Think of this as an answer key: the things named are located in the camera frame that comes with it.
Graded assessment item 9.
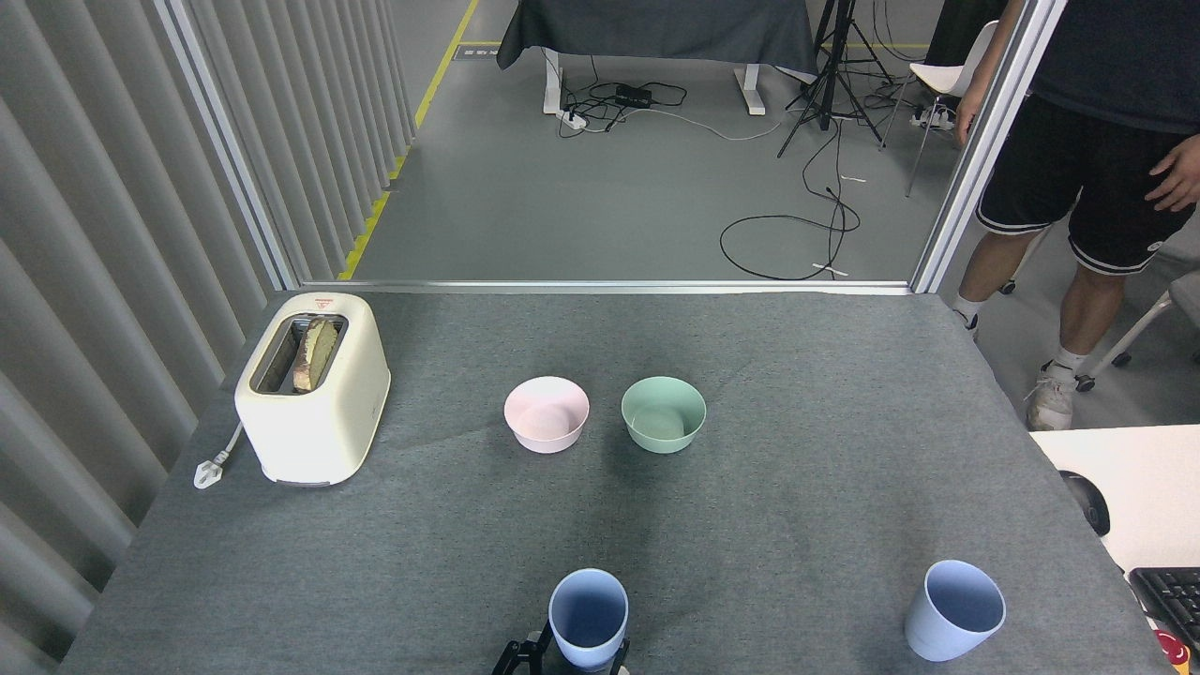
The white toaster power plug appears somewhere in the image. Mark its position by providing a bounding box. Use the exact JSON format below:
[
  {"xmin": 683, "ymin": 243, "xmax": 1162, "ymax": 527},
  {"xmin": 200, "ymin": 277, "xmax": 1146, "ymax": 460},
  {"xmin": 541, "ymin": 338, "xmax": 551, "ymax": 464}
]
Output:
[{"xmin": 193, "ymin": 422, "xmax": 245, "ymax": 490}]

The white floor cable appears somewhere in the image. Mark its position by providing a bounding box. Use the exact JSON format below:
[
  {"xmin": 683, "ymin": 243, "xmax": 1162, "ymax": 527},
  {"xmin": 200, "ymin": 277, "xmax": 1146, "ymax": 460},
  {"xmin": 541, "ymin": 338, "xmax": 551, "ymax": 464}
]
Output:
[{"xmin": 647, "ymin": 106, "xmax": 787, "ymax": 143}]

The pink bowl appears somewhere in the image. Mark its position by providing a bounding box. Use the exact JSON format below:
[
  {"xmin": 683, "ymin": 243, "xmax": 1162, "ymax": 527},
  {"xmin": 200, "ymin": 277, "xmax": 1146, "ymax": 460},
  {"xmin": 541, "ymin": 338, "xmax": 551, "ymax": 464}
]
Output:
[{"xmin": 503, "ymin": 376, "xmax": 591, "ymax": 455}]

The blue plastic cup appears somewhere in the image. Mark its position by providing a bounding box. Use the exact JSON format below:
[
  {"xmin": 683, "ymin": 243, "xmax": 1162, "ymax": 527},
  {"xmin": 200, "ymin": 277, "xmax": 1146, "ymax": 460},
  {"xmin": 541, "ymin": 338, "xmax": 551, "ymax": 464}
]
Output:
[
  {"xmin": 905, "ymin": 560, "xmax": 1007, "ymax": 663},
  {"xmin": 548, "ymin": 568, "xmax": 629, "ymax": 670}
]

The silver frame rail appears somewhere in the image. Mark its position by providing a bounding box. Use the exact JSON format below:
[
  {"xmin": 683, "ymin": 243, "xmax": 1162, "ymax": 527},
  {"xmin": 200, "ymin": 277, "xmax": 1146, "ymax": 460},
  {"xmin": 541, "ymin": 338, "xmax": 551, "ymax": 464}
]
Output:
[{"xmin": 298, "ymin": 279, "xmax": 912, "ymax": 297}]

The white chair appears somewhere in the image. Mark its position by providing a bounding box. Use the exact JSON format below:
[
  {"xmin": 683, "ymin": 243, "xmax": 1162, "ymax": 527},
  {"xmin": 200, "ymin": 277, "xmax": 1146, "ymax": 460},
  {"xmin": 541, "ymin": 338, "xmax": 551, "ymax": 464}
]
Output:
[{"xmin": 879, "ymin": 19, "xmax": 1002, "ymax": 198}]

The cream toaster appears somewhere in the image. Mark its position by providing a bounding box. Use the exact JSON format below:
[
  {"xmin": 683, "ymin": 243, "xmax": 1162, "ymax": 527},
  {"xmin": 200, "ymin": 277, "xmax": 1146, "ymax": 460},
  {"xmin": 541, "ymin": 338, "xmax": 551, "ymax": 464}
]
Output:
[{"xmin": 234, "ymin": 292, "xmax": 392, "ymax": 488}]

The person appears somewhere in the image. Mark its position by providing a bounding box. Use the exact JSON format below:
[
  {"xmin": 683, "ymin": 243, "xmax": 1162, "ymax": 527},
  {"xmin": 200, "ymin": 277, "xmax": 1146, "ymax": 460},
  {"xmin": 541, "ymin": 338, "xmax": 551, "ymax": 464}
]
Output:
[{"xmin": 952, "ymin": 0, "xmax": 1200, "ymax": 432}]

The black cable bundle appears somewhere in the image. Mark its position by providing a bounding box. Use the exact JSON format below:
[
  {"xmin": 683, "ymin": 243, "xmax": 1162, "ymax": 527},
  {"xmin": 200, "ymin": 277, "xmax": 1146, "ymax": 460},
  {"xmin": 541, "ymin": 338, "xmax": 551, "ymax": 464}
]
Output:
[{"xmin": 558, "ymin": 56, "xmax": 690, "ymax": 139}]

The table with dark cloth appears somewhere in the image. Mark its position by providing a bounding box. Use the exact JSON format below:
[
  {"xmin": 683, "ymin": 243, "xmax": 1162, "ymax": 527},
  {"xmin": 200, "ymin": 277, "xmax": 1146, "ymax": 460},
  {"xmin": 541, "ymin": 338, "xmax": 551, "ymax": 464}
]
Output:
[{"xmin": 497, "ymin": 0, "xmax": 818, "ymax": 116}]

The bread slice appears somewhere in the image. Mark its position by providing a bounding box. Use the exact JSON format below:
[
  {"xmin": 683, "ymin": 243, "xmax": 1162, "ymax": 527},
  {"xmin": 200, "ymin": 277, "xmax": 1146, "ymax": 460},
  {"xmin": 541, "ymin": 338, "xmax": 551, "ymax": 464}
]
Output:
[{"xmin": 292, "ymin": 317, "xmax": 338, "ymax": 394}]

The person's left hand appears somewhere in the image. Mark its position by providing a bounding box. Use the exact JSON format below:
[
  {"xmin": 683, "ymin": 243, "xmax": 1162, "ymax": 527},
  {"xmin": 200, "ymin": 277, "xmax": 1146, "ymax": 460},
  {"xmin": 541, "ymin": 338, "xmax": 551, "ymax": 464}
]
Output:
[{"xmin": 1146, "ymin": 136, "xmax": 1200, "ymax": 213}]

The person's right hand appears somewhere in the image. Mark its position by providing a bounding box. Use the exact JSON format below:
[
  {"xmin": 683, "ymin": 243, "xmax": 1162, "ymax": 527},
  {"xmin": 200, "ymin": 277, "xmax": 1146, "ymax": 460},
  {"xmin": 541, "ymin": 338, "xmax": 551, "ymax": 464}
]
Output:
[{"xmin": 953, "ymin": 89, "xmax": 981, "ymax": 148}]

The white desk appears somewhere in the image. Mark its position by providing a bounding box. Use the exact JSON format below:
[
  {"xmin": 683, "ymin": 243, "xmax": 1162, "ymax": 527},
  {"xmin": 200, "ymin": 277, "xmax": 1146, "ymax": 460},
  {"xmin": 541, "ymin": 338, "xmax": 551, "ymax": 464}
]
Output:
[{"xmin": 1029, "ymin": 425, "xmax": 1200, "ymax": 575}]

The black tripod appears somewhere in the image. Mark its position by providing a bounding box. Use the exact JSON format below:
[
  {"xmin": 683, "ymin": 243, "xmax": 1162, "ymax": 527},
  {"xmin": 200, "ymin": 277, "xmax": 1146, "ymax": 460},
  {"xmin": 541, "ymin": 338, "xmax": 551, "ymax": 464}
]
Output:
[{"xmin": 776, "ymin": 0, "xmax": 896, "ymax": 158}]

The silver frame post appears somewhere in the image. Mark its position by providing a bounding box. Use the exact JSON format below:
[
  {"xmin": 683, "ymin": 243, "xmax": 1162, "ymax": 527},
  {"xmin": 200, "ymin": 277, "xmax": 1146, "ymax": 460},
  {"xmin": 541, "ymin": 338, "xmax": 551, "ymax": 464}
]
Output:
[
  {"xmin": 155, "ymin": 0, "xmax": 301, "ymax": 290},
  {"xmin": 907, "ymin": 0, "xmax": 1068, "ymax": 294}
]

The black computer mouse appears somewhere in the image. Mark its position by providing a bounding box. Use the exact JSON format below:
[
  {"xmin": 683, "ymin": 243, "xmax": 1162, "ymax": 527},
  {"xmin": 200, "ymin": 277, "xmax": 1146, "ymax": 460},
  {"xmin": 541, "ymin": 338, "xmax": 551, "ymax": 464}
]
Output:
[{"xmin": 1059, "ymin": 471, "xmax": 1112, "ymax": 537}]

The black keyboard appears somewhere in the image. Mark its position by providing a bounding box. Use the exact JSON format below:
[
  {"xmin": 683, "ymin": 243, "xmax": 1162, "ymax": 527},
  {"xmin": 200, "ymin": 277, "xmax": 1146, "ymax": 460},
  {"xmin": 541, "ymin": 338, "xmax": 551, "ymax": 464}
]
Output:
[{"xmin": 1128, "ymin": 567, "xmax": 1200, "ymax": 657}]

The green bowl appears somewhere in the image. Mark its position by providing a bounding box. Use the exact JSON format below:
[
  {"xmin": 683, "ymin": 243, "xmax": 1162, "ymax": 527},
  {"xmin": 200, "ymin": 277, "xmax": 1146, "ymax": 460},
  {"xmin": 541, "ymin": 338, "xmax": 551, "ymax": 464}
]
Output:
[{"xmin": 621, "ymin": 376, "xmax": 707, "ymax": 455}]

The black floor cable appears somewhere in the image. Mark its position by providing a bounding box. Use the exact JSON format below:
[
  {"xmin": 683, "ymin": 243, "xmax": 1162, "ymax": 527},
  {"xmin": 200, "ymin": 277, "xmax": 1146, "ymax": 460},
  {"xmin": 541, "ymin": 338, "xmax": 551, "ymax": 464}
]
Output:
[{"xmin": 720, "ymin": 117, "xmax": 862, "ymax": 282}]

